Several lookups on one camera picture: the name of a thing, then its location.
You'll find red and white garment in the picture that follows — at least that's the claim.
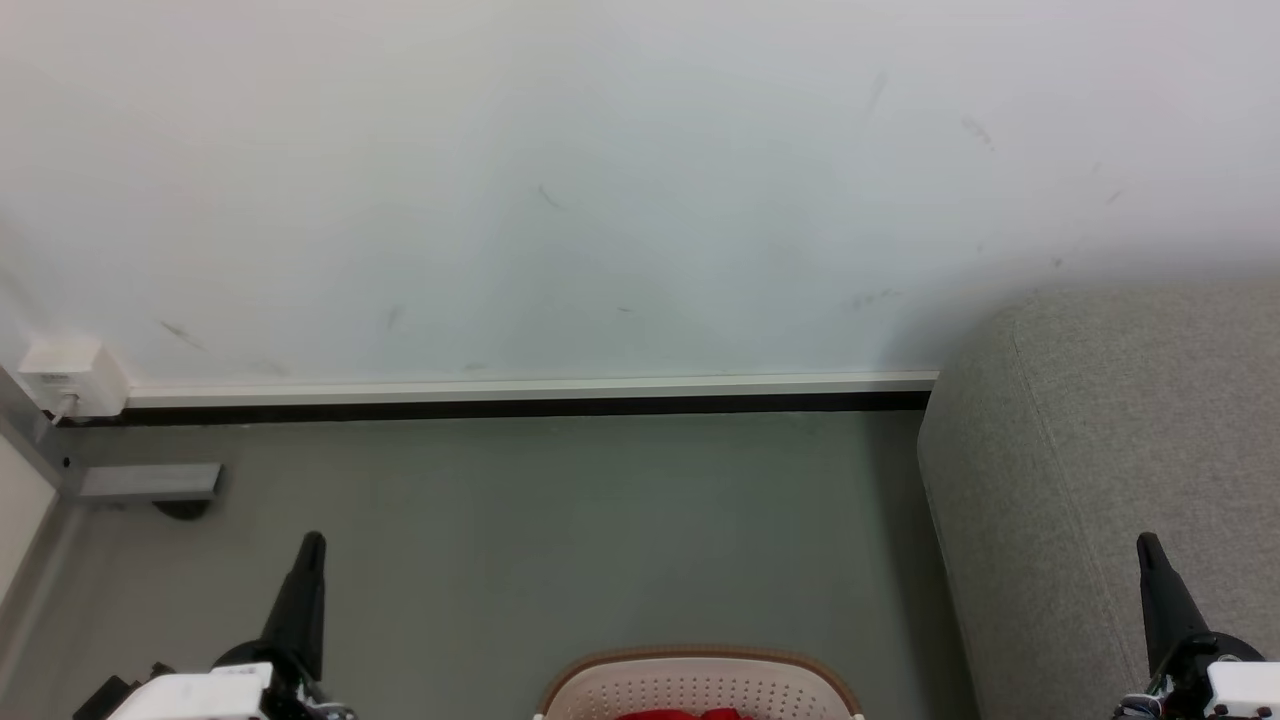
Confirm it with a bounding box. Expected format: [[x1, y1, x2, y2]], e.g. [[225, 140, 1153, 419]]
[[612, 706, 757, 720]]

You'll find cream perforated laundry basket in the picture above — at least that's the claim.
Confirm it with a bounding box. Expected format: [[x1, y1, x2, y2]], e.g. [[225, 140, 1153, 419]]
[[533, 645, 867, 720]]

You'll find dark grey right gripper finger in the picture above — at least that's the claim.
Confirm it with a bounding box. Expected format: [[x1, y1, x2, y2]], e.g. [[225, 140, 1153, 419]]
[[1136, 532, 1213, 679]]

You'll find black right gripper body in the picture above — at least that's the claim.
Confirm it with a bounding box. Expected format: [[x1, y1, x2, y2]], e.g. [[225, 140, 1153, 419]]
[[1112, 630, 1267, 720]]

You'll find grey metal frame leg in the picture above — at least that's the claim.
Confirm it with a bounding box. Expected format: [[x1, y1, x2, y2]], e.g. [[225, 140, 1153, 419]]
[[0, 364, 224, 507]]

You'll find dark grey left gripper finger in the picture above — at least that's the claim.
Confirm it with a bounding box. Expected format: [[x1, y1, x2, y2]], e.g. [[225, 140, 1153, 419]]
[[261, 532, 328, 683]]

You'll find white wall socket box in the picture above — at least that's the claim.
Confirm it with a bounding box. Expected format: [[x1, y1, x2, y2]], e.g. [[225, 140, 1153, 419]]
[[16, 337, 132, 422]]

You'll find grey fabric sofa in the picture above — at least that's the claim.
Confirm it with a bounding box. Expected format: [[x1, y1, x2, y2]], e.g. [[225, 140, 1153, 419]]
[[916, 282, 1280, 720]]

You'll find white and black baseboard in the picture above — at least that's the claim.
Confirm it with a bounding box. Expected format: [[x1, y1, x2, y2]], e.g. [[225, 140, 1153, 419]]
[[124, 371, 940, 414]]

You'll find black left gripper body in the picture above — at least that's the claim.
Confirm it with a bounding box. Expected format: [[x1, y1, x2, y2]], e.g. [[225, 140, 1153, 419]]
[[208, 638, 353, 720]]

